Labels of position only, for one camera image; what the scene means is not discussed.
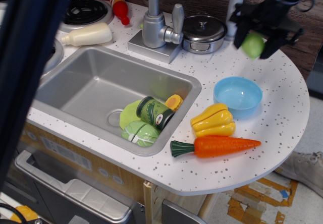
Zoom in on silver toy faucet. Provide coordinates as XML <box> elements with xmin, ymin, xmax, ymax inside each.
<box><xmin>128</xmin><ymin>0</ymin><xmax>185</xmax><ymax>64</ymax></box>

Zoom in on green toy pear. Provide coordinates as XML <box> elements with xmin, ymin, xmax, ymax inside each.
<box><xmin>242</xmin><ymin>33</ymin><xmax>265</xmax><ymax>60</ymax></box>

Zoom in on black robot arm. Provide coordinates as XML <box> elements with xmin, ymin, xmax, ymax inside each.
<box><xmin>1</xmin><ymin>0</ymin><xmax>310</xmax><ymax>195</ymax></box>

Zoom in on orange toy carrot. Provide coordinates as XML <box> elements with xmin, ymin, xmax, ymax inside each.
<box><xmin>170</xmin><ymin>136</ymin><xmax>261</xmax><ymax>158</ymax></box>

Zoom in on green toy pea can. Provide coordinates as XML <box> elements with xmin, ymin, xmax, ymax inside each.
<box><xmin>136</xmin><ymin>96</ymin><xmax>175</xmax><ymax>131</ymax></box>

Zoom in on light green toy lettuce leaf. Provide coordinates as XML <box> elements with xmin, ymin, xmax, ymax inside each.
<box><xmin>119</xmin><ymin>100</ymin><xmax>141</xmax><ymax>130</ymax></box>

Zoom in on cream toy mayonnaise bottle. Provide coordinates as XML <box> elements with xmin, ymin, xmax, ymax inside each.
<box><xmin>61</xmin><ymin>22</ymin><xmax>113</xmax><ymax>46</ymax></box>

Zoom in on yellow toy corn piece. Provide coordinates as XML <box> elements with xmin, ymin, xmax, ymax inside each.
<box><xmin>165</xmin><ymin>94</ymin><xmax>183</xmax><ymax>111</ymax></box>

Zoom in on green toy cabbage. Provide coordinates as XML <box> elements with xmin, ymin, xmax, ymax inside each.
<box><xmin>122</xmin><ymin>121</ymin><xmax>161</xmax><ymax>147</ymax></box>

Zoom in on silver toy sink basin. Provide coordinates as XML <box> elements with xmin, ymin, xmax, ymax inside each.
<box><xmin>32</xmin><ymin>46</ymin><xmax>201</xmax><ymax>156</ymax></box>

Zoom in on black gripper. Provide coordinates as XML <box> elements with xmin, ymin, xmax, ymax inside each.
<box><xmin>230</xmin><ymin>0</ymin><xmax>304</xmax><ymax>59</ymax></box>

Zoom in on grey metal pole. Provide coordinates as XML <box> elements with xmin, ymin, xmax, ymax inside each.
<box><xmin>225</xmin><ymin>0</ymin><xmax>244</xmax><ymax>41</ymax></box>

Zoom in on small steel pot with lid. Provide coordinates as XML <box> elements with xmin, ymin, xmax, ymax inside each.
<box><xmin>182</xmin><ymin>14</ymin><xmax>227</xmax><ymax>54</ymax></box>

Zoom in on light blue plastic bowl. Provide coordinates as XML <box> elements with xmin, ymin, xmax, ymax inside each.
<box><xmin>213</xmin><ymin>76</ymin><xmax>263</xmax><ymax>119</ymax></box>

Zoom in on grey oven door handle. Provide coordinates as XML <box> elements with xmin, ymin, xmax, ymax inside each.
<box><xmin>15</xmin><ymin>150</ymin><xmax>135</xmax><ymax>223</ymax></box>

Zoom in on yellow object bottom left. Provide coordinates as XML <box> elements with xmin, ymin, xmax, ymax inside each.
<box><xmin>10</xmin><ymin>205</ymin><xmax>38</xmax><ymax>223</ymax></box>

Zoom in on grey sneaker shoe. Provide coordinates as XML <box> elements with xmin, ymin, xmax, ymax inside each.
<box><xmin>275</xmin><ymin>152</ymin><xmax>322</xmax><ymax>197</ymax></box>

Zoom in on yellow toy bell pepper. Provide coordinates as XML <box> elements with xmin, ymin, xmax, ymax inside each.
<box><xmin>190</xmin><ymin>103</ymin><xmax>236</xmax><ymax>137</ymax></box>

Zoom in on red toy ketchup bottle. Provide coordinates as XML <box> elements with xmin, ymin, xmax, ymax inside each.
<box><xmin>110</xmin><ymin>0</ymin><xmax>130</xmax><ymax>25</ymax></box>

